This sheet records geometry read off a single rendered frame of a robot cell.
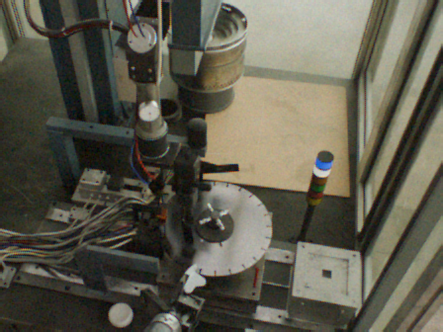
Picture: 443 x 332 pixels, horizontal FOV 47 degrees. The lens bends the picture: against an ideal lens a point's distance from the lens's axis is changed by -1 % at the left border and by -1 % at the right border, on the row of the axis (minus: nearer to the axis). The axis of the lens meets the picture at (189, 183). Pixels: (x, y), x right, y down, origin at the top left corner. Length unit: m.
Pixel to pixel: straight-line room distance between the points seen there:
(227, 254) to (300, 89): 1.01
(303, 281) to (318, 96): 0.98
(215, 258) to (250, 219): 0.17
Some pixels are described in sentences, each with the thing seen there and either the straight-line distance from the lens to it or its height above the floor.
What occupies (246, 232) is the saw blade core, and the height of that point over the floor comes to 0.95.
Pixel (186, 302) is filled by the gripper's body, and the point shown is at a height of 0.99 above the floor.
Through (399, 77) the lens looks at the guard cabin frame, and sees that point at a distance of 1.59.
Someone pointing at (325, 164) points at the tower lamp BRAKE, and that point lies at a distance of 1.42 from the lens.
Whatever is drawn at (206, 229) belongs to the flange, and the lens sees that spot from 1.48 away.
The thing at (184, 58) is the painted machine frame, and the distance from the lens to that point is 1.49.
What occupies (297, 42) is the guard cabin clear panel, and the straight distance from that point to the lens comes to 2.33.
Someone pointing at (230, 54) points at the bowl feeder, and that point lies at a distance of 1.90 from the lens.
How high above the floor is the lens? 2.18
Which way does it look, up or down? 51 degrees down
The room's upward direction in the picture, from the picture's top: 1 degrees counter-clockwise
